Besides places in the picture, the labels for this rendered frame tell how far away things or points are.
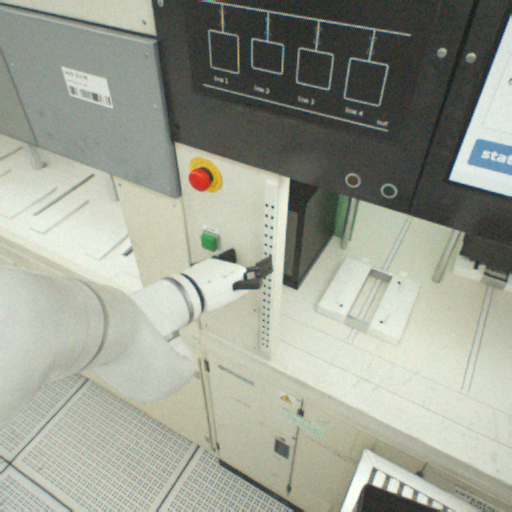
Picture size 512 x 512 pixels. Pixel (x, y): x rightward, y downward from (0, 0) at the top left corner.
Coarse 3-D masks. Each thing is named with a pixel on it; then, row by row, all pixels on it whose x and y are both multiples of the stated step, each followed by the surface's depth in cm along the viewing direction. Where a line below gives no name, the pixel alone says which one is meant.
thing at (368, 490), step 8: (368, 488) 80; (376, 488) 79; (360, 496) 79; (368, 496) 82; (376, 496) 81; (384, 496) 80; (392, 496) 79; (400, 496) 78; (360, 504) 77; (368, 504) 85; (376, 504) 84; (384, 504) 82; (392, 504) 81; (400, 504) 80; (408, 504) 79; (416, 504) 78; (424, 504) 77
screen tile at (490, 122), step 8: (504, 72) 44; (504, 80) 44; (496, 88) 45; (496, 96) 46; (504, 96) 45; (496, 104) 46; (504, 104) 46; (488, 112) 47; (496, 112) 46; (504, 112) 46; (488, 120) 47; (496, 120) 47; (504, 120) 47; (488, 128) 48; (496, 128) 47; (504, 128) 47
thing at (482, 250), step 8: (464, 240) 117; (472, 240) 115; (480, 240) 114; (488, 240) 113; (464, 248) 118; (472, 248) 117; (480, 248) 116; (488, 248) 115; (496, 248) 113; (504, 248) 112; (472, 256) 118; (480, 256) 117; (488, 256) 116; (496, 256) 115; (504, 256) 114; (488, 264) 117; (496, 264) 116; (504, 264) 115
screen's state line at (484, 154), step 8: (480, 144) 49; (488, 144) 49; (496, 144) 48; (504, 144) 48; (472, 152) 50; (480, 152) 50; (488, 152) 49; (496, 152) 49; (504, 152) 48; (472, 160) 51; (480, 160) 50; (488, 160) 50; (496, 160) 49; (504, 160) 49; (488, 168) 50; (496, 168) 50; (504, 168) 50
